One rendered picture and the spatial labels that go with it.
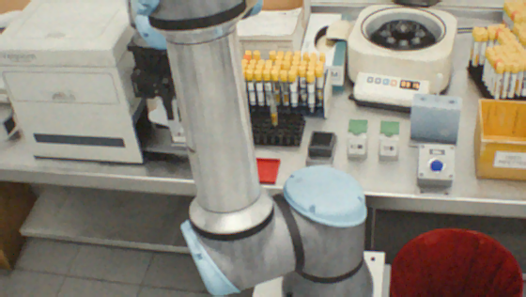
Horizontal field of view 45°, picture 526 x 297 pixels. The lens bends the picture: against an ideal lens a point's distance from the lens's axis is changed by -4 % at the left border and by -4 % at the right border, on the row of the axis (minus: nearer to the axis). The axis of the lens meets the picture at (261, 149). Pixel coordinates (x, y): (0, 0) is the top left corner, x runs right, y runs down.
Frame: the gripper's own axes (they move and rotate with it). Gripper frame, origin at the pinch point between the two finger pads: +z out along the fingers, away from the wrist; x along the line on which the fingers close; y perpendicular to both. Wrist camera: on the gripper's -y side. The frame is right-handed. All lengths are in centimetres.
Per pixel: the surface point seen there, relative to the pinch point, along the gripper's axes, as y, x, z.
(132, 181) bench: 10.5, 8.5, 10.1
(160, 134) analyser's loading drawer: 6.3, -1.3, 5.0
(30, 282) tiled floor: 83, -21, 96
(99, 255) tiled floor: 61, -37, 97
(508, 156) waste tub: -66, 2, 3
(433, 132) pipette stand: -52, -7, 6
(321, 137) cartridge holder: -28.4, -5.2, 6.8
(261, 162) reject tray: -16.4, 1.4, 8.8
